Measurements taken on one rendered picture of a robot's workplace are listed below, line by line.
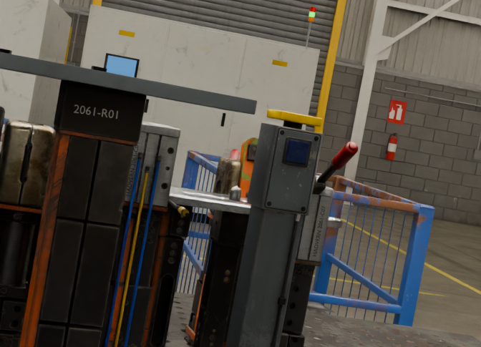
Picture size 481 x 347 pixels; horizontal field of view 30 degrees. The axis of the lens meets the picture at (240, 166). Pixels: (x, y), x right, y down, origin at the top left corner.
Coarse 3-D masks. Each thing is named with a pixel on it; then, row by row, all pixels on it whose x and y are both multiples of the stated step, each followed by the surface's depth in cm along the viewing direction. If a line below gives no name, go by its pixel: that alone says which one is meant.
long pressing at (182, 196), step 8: (176, 192) 149; (184, 192) 152; (192, 192) 155; (200, 192) 157; (208, 192) 160; (176, 200) 143; (184, 200) 143; (192, 200) 143; (200, 200) 144; (208, 200) 144; (216, 200) 145; (224, 200) 151; (232, 200) 153; (240, 200) 156; (208, 208) 144; (216, 208) 145; (224, 208) 145; (232, 208) 146; (240, 208) 146; (248, 208) 146; (328, 224) 150; (336, 224) 151
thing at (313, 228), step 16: (320, 208) 137; (304, 224) 137; (320, 224) 138; (304, 240) 137; (320, 240) 138; (304, 256) 137; (320, 256) 138; (304, 272) 139; (304, 288) 139; (288, 304) 139; (304, 304) 139; (288, 320) 140; (304, 320) 140; (288, 336) 139; (304, 336) 140
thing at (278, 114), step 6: (270, 114) 122; (276, 114) 119; (282, 114) 118; (288, 114) 118; (294, 114) 118; (300, 114) 118; (288, 120) 118; (294, 120) 118; (300, 120) 118; (306, 120) 119; (312, 120) 119; (318, 120) 119; (288, 126) 120; (294, 126) 120; (300, 126) 121; (318, 126) 119
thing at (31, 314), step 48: (96, 96) 110; (144, 96) 111; (96, 144) 111; (48, 192) 113; (96, 192) 111; (48, 240) 110; (96, 240) 112; (48, 288) 111; (96, 288) 113; (48, 336) 111; (96, 336) 113
